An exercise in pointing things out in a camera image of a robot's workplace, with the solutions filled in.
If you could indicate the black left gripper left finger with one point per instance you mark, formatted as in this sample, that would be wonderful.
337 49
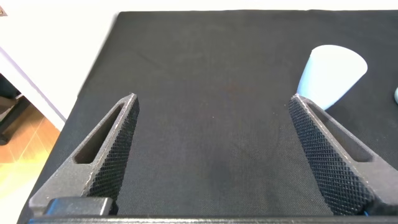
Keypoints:
77 180

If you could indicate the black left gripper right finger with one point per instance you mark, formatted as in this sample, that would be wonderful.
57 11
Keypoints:
339 174

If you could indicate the teal plastic cup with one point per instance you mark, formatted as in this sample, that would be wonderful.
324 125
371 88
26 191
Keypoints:
396 95

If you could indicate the black furniture leg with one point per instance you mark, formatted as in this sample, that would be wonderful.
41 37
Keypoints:
12 115

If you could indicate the light blue plastic cup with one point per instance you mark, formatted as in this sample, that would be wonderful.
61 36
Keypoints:
331 74

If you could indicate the black tablecloth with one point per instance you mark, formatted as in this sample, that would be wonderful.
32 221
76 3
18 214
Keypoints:
211 109

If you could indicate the white wall base trim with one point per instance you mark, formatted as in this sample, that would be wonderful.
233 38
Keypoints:
28 93

